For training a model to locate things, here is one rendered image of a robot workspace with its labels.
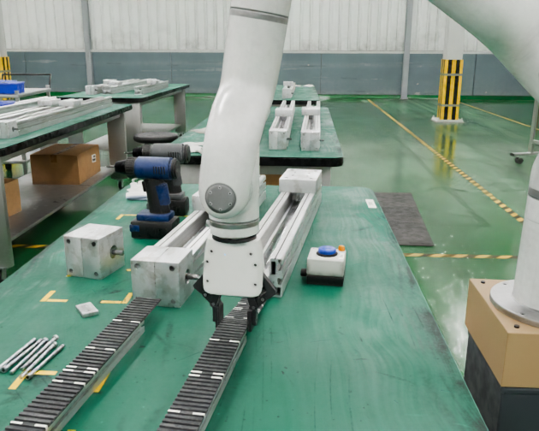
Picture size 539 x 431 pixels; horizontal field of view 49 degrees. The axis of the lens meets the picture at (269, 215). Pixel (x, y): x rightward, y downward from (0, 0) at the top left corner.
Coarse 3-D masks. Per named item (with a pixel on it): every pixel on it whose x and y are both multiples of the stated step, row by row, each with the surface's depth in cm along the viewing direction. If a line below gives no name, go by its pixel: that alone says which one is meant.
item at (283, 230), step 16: (288, 192) 174; (320, 192) 192; (272, 208) 157; (288, 208) 173; (304, 208) 157; (272, 224) 148; (288, 224) 143; (304, 224) 153; (272, 240) 140; (288, 240) 131; (304, 240) 155; (272, 256) 121; (288, 256) 128; (272, 272) 122; (288, 272) 129
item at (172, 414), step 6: (168, 414) 77; (174, 414) 77; (180, 414) 77; (186, 414) 77; (192, 414) 77; (198, 414) 77; (204, 414) 77; (186, 420) 76; (192, 420) 76; (198, 420) 76
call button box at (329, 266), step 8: (312, 248) 133; (312, 256) 128; (320, 256) 128; (328, 256) 128; (336, 256) 129; (344, 256) 129; (312, 264) 127; (320, 264) 127; (328, 264) 126; (336, 264) 126; (344, 264) 128; (304, 272) 131; (312, 272) 128; (320, 272) 127; (328, 272) 127; (336, 272) 127; (344, 272) 131; (312, 280) 128; (320, 280) 128; (328, 280) 127; (336, 280) 127
